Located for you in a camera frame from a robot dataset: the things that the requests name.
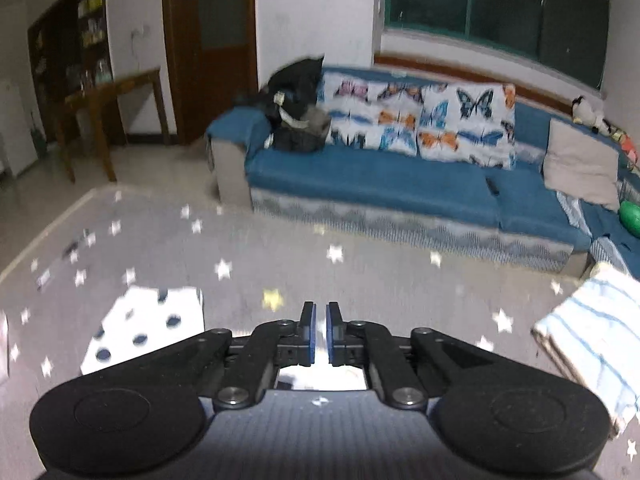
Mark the green ball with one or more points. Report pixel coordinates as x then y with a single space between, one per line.
630 217

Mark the grey star pattern mat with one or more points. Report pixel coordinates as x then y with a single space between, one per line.
250 268

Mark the blue sofa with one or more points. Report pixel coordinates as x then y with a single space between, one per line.
505 215

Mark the folded blue striped blanket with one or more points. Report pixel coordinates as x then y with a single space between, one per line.
593 339

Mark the dark window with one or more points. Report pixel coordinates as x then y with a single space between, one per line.
569 36

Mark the black pen on mat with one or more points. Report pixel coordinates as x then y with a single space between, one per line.
68 259

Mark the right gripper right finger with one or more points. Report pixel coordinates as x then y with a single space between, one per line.
383 358

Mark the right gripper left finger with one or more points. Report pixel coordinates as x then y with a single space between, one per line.
253 362

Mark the dark wooden door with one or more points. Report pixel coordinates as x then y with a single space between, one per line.
211 59

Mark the right butterfly pillow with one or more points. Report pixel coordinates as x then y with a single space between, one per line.
472 123

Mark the black white plush toy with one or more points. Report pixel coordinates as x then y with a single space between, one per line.
584 114

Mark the grey cushion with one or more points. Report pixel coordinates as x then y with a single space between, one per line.
580 166

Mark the butterfly pillow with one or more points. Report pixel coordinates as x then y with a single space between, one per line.
371 115
472 123

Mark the black bag on sofa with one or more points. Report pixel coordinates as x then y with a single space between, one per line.
289 102

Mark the colourful toy pile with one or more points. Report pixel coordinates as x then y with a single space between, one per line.
627 146

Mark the white navy polka dot garment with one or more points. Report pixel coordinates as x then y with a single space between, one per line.
142 321

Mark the dark bookshelf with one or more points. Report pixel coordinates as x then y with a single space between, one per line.
65 43

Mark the left butterfly pillow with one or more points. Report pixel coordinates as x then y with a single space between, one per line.
371 115

